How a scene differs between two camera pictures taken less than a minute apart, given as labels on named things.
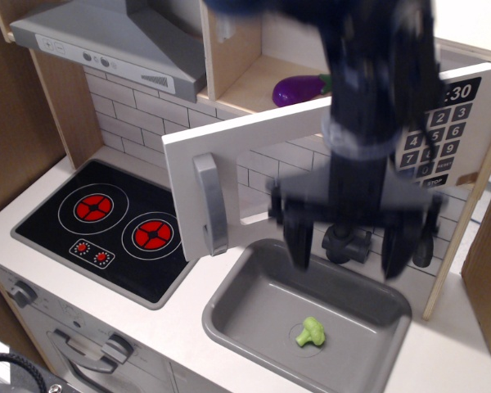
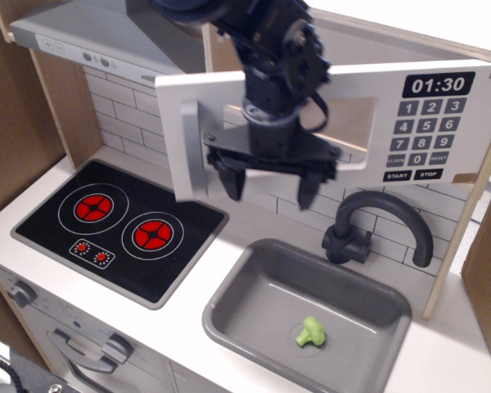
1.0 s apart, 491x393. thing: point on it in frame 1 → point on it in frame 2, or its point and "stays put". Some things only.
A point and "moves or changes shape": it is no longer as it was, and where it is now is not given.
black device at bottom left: [27, 375] stays put
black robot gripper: [358, 187] → [272, 146]
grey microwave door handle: [214, 228] → [192, 135]
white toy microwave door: [443, 147] moves or changes shape
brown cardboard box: [484, 273] stays put
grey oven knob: [24, 294] stays put
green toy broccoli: [313, 332] stays put
